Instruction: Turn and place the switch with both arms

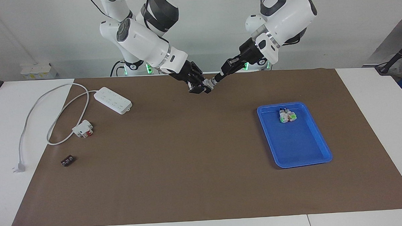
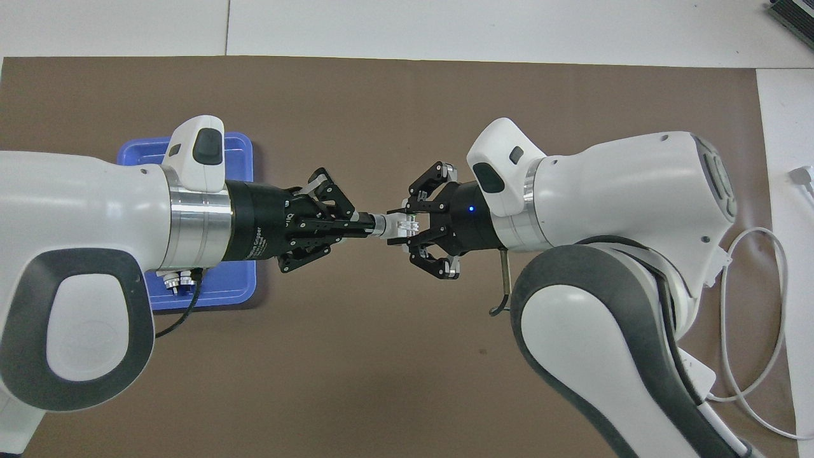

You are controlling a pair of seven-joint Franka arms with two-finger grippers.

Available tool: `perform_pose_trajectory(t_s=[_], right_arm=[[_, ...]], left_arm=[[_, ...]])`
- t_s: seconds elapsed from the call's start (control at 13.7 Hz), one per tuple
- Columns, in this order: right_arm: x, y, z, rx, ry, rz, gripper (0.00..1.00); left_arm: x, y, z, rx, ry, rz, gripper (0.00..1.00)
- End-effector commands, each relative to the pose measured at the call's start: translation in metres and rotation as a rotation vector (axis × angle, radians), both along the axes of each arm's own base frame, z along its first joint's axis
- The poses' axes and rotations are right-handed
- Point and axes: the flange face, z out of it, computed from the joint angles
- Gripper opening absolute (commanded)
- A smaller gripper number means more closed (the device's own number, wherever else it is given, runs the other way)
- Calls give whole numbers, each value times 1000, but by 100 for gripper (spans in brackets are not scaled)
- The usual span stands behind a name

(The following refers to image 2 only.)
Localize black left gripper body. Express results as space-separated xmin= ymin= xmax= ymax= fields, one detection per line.
xmin=225 ymin=180 xmax=303 ymax=263

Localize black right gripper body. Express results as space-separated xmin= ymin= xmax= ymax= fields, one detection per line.
xmin=445 ymin=179 xmax=507 ymax=254

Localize white orange selector switch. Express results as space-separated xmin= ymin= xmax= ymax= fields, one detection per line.
xmin=371 ymin=212 xmax=420 ymax=242

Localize blue plastic tray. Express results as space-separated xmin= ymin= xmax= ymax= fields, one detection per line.
xmin=116 ymin=132 xmax=258 ymax=313

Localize brown table mat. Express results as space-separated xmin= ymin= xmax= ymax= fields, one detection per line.
xmin=0 ymin=56 xmax=799 ymax=458

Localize white power strip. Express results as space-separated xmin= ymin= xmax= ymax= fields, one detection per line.
xmin=680 ymin=350 xmax=717 ymax=398

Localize grey finned device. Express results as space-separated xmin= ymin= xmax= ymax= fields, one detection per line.
xmin=766 ymin=0 xmax=814 ymax=34

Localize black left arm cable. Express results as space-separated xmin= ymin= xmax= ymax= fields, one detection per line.
xmin=154 ymin=267 xmax=205 ymax=340

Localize white power strip cable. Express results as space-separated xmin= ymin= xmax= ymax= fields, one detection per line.
xmin=705 ymin=165 xmax=814 ymax=441

